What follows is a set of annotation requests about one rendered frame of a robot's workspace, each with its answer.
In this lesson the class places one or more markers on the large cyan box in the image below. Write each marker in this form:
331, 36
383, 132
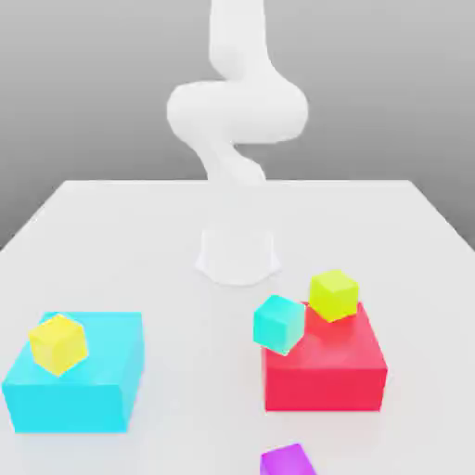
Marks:
74, 404

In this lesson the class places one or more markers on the large red box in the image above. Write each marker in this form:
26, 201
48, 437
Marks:
326, 378

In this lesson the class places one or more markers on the small yellow cube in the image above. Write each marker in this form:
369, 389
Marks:
57, 345

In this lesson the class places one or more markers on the small purple cube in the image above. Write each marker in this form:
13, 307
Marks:
285, 462

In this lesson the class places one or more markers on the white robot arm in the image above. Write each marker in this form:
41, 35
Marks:
237, 111

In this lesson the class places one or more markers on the small turquoise cube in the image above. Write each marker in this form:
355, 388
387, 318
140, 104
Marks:
276, 324

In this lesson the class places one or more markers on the small lime cube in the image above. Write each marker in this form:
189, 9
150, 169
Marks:
334, 295

